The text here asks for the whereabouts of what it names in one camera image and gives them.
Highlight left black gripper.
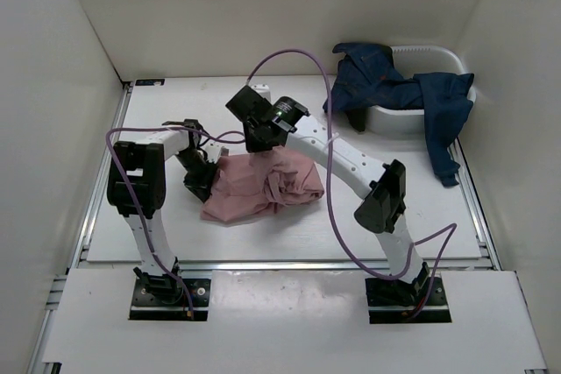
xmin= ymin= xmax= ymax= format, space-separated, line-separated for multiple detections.
xmin=175 ymin=149 xmax=219 ymax=204

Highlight pink trousers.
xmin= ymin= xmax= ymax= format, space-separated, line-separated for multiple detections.
xmin=201 ymin=146 xmax=325 ymax=224

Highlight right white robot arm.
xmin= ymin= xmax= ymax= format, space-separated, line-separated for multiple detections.
xmin=226 ymin=86 xmax=430 ymax=307

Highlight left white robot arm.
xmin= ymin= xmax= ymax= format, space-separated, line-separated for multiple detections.
xmin=105 ymin=119 xmax=220 ymax=311

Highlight small dark label sticker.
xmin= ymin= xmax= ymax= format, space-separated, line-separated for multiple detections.
xmin=134 ymin=79 xmax=165 ymax=87

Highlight dark blue jeans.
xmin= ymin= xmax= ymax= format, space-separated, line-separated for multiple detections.
xmin=323 ymin=42 xmax=474 ymax=187

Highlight white plastic basket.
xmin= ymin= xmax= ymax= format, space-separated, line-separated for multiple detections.
xmin=366 ymin=46 xmax=476 ymax=137

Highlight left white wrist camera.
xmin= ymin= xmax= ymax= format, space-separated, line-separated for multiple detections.
xmin=202 ymin=142 xmax=230 ymax=164

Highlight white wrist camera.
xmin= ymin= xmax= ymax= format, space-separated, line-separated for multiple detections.
xmin=250 ymin=84 xmax=272 ymax=102
xmin=202 ymin=142 xmax=230 ymax=164

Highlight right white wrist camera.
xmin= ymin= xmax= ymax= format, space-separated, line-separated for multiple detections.
xmin=250 ymin=84 xmax=272 ymax=102

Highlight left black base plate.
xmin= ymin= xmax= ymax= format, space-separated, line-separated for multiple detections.
xmin=129 ymin=278 xmax=211 ymax=321

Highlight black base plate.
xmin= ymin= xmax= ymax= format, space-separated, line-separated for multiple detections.
xmin=365 ymin=277 xmax=451 ymax=325
xmin=129 ymin=278 xmax=211 ymax=321

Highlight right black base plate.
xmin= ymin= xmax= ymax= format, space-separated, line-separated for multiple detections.
xmin=365 ymin=277 xmax=451 ymax=325

